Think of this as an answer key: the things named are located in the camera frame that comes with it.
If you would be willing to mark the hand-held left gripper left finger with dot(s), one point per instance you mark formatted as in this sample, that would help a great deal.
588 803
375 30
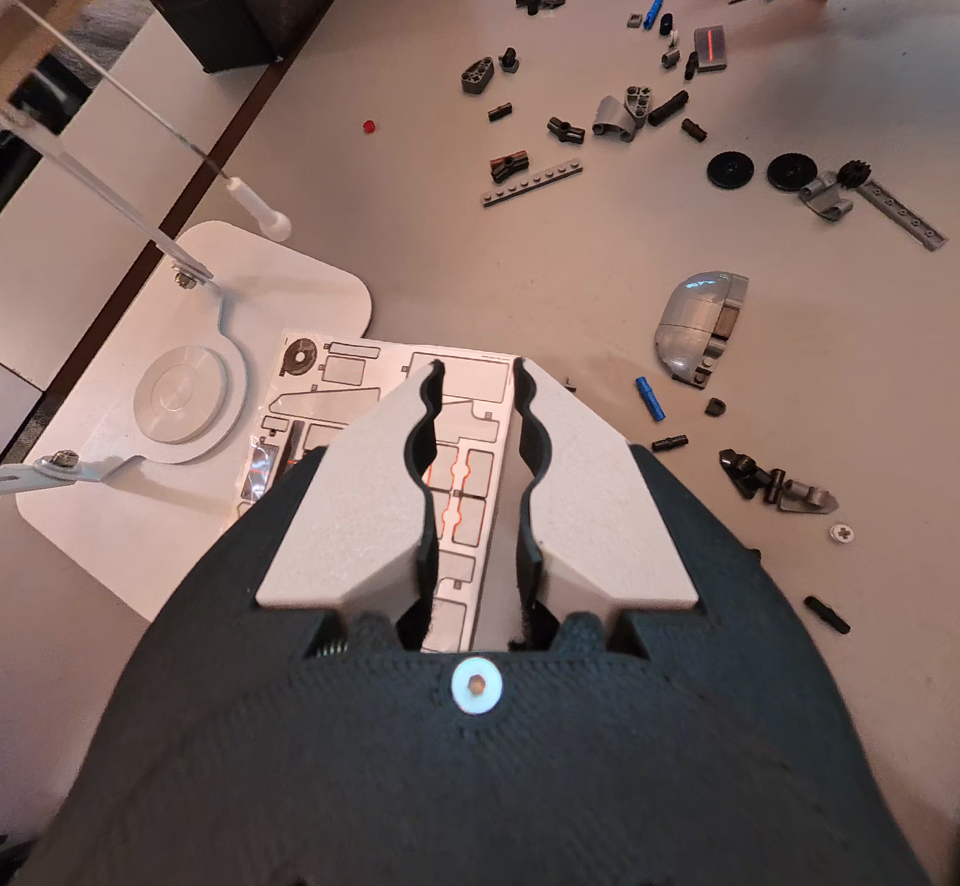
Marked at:
345 526

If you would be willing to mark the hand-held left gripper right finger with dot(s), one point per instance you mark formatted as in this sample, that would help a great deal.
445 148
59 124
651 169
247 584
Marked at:
611 526

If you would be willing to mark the dark grey domed lego assembly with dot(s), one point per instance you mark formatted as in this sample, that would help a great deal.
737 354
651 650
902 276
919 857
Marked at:
690 324

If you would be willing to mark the black lego pin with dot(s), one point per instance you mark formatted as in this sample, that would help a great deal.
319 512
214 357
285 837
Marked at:
694 130
827 615
691 65
670 442

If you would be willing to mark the blue lego pin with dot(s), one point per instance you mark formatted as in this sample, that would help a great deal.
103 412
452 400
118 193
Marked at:
650 399
655 12

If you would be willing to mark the black and grey lego linkage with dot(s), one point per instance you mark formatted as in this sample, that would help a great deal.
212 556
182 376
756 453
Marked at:
806 498

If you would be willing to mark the white round lego bush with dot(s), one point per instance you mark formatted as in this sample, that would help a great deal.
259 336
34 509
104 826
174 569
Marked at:
842 532

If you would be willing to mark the long grey studded lego plate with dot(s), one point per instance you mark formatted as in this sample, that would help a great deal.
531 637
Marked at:
532 183

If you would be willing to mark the black and red lego connector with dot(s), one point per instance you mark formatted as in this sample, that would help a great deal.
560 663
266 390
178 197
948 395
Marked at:
508 166

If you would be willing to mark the round grey lego disc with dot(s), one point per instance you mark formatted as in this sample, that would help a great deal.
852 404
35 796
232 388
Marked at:
792 172
730 170

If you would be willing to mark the black angled lego connector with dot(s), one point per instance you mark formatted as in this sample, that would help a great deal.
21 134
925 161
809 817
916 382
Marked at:
565 130

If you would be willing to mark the light grey curved lego panel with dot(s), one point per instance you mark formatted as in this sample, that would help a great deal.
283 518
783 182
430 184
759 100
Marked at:
609 121

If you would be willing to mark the black lego tube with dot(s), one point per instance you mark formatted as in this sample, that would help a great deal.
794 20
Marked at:
667 108

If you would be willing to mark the grey triangular lego liftarm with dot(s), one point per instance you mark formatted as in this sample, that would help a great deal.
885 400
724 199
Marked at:
637 104

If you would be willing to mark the dark grey lego plate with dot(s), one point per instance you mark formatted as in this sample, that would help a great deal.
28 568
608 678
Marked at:
900 215

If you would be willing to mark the small black lego gear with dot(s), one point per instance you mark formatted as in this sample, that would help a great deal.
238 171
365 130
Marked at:
853 175

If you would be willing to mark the short black lego connector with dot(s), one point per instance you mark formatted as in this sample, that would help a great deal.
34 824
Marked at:
500 112

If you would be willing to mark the dark grey lego beam block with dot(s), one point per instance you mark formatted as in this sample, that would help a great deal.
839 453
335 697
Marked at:
478 75

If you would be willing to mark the grey lego tile red stripe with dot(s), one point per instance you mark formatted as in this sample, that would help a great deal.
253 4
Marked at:
710 48

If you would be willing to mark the dark blue and white lego piece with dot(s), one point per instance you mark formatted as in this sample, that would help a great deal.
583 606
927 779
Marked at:
667 28

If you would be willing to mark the black lego cross connector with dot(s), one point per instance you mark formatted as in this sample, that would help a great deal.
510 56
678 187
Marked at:
529 0

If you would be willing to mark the sticker sheet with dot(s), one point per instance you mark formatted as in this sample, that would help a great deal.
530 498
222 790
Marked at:
337 376

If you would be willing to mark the white side desk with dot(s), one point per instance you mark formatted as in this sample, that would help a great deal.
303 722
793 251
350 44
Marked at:
90 226

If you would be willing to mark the dark brown cabinet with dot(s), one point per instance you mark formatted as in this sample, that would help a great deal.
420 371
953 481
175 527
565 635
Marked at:
270 1

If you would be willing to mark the white round mount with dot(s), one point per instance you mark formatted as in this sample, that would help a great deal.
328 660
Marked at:
180 395

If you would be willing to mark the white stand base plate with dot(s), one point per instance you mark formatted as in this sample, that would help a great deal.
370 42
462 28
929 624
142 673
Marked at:
300 286

